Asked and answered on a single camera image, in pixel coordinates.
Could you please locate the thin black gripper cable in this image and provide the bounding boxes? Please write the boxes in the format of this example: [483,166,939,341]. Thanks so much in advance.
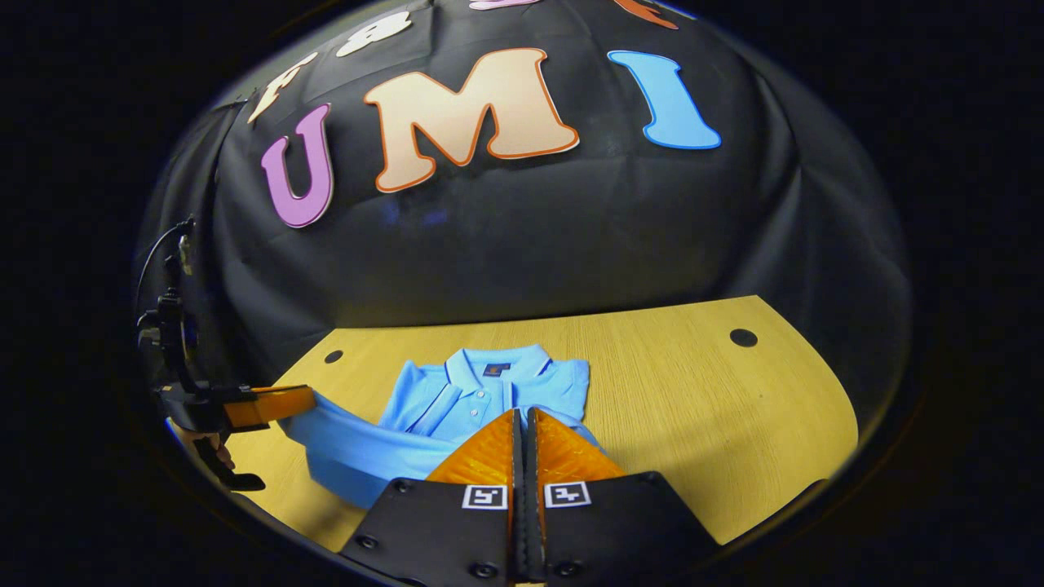
[135,216,197,296]

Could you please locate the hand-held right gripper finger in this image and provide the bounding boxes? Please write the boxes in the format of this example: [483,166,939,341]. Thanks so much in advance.
[338,409,524,587]
[523,408,723,585]

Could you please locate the black backdrop cloth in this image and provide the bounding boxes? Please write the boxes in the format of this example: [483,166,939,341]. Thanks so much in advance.
[135,0,910,425]

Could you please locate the light blue polo T-shirt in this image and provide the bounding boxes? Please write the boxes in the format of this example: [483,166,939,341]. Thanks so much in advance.
[281,343,605,511]

